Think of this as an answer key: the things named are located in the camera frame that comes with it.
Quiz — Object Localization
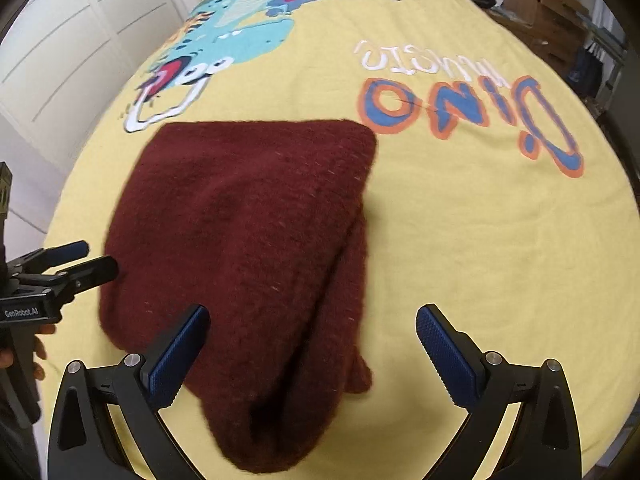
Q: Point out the dark red knit sweater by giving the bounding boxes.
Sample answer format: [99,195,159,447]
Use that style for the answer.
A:
[99,120,376,474]

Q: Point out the person's left hand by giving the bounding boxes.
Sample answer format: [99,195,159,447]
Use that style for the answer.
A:
[0,324,56,382]

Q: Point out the white panelled wardrobe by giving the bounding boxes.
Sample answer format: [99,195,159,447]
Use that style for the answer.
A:
[1,0,198,254]

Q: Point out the dark paper shopping bag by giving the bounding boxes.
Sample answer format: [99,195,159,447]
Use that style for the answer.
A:
[565,41,604,99]

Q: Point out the brown wooden drawer cabinet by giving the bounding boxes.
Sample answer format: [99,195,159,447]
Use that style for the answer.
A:
[487,0,588,77]

